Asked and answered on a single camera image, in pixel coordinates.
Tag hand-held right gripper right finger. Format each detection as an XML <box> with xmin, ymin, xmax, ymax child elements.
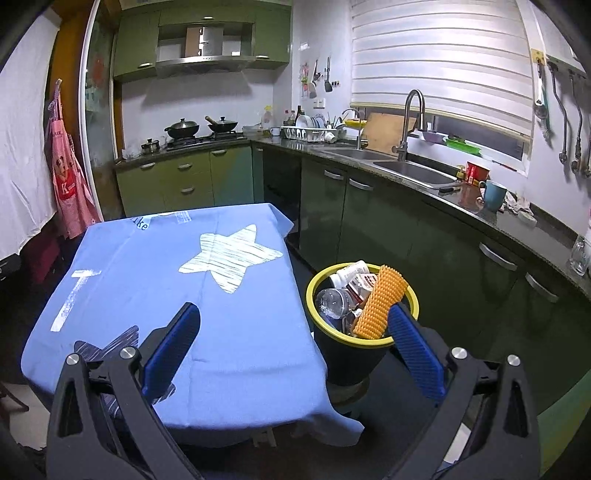
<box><xmin>388</xmin><ymin>304</ymin><xmax>541</xmax><ymax>480</ymax></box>

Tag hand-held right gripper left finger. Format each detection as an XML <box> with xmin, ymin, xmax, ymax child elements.
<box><xmin>46</xmin><ymin>302</ymin><xmax>204</xmax><ymax>480</ymax></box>

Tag orange spiky roller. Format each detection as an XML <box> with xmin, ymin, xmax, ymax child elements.
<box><xmin>353</xmin><ymin>265</ymin><xmax>409</xmax><ymax>340</ymax></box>

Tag yellow-rimmed dark trash bin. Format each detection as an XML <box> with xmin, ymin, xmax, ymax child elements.
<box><xmin>305</xmin><ymin>262</ymin><xmax>420</xmax><ymax>387</ymax></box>

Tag clear plastic water bottle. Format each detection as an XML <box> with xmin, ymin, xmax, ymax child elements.
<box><xmin>315</xmin><ymin>287</ymin><xmax>356</xmax><ymax>319</ymax></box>

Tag white pill bottle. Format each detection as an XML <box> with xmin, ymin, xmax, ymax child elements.
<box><xmin>335</xmin><ymin>261</ymin><xmax>380</xmax><ymax>296</ymax></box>

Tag blue printed tablecloth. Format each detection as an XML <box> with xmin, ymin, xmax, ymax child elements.
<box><xmin>21</xmin><ymin>203</ymin><xmax>365</xmax><ymax>448</ymax></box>

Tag green lower cabinets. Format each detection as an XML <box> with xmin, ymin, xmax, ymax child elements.
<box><xmin>115</xmin><ymin>143</ymin><xmax>591</xmax><ymax>467</ymax></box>

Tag green cabinets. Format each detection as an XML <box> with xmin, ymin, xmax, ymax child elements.
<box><xmin>115</xmin><ymin>143</ymin><xmax>591</xmax><ymax>467</ymax></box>
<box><xmin>112</xmin><ymin>0</ymin><xmax>294</xmax><ymax>83</ymax></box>

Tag red cushioned chair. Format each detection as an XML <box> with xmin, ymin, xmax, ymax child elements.
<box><xmin>21</xmin><ymin>233</ymin><xmax>63</xmax><ymax>287</ymax></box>

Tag blue mug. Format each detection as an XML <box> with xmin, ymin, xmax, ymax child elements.
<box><xmin>478</xmin><ymin>180</ymin><xmax>509</xmax><ymax>213</ymax></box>

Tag crumpled dish rag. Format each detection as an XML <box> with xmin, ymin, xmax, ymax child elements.
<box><xmin>502</xmin><ymin>191</ymin><xmax>539</xmax><ymax>227</ymax></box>

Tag steel sink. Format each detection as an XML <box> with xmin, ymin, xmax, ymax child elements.
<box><xmin>318</xmin><ymin>147</ymin><xmax>462</xmax><ymax>192</ymax></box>

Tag clear glass jar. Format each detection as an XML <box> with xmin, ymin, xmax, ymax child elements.
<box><xmin>569</xmin><ymin>235</ymin><xmax>591</xmax><ymax>277</ymax></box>

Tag red cup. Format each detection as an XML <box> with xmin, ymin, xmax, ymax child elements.
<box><xmin>465</xmin><ymin>161</ymin><xmax>491</xmax><ymax>186</ymax></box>

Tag black built-in appliance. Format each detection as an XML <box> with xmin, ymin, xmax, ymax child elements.
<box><xmin>262</xmin><ymin>148</ymin><xmax>302</xmax><ymax>232</ymax></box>

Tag pink checked apron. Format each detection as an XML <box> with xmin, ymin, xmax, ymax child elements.
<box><xmin>45</xmin><ymin>78</ymin><xmax>103</xmax><ymax>240</ymax></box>

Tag green plastic tray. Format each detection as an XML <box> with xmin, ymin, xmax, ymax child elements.
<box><xmin>444</xmin><ymin>135</ymin><xmax>481</xmax><ymax>154</ymax></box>

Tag gas stove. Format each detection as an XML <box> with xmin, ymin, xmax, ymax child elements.
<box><xmin>164</xmin><ymin>131</ymin><xmax>245</xmax><ymax>151</ymax></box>

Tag black lidded wok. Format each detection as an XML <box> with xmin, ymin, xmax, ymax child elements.
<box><xmin>205</xmin><ymin>115</ymin><xmax>239</xmax><ymax>134</ymax></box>
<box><xmin>165</xmin><ymin>117</ymin><xmax>201</xmax><ymax>139</ymax></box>

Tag wooden cutting board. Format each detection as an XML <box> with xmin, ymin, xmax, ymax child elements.
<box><xmin>360</xmin><ymin>112</ymin><xmax>409</xmax><ymax>153</ymax></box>

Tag steel kitchen faucet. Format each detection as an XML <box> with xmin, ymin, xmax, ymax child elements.
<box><xmin>392</xmin><ymin>89</ymin><xmax>428</xmax><ymax>162</ymax></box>

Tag yellow basket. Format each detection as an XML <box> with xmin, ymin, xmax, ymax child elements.
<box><xmin>342</xmin><ymin>108</ymin><xmax>368</xmax><ymax>130</ymax></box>

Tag white hanging cloth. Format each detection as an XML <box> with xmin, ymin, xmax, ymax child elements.
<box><xmin>0</xmin><ymin>18</ymin><xmax>61</xmax><ymax>259</ymax></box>

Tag white dish rack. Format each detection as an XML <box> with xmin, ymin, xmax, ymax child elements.
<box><xmin>281</xmin><ymin>115</ymin><xmax>340</xmax><ymax>144</ymax></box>

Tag glass sliding door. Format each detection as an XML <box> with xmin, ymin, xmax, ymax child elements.
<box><xmin>78</xmin><ymin>0</ymin><xmax>123</xmax><ymax>222</ymax></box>

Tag steel range hood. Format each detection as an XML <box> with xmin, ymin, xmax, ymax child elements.
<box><xmin>156</xmin><ymin>55</ymin><xmax>257</xmax><ymax>77</ymax></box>

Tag white window blind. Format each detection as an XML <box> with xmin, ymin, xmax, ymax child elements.
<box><xmin>348</xmin><ymin>0</ymin><xmax>534</xmax><ymax>139</ymax></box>

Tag green upper cabinets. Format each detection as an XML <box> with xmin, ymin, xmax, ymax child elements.
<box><xmin>112</xmin><ymin>0</ymin><xmax>294</xmax><ymax>83</ymax></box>

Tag wall utensil rail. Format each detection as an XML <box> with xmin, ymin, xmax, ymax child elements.
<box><xmin>531</xmin><ymin>48</ymin><xmax>591</xmax><ymax>77</ymax></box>

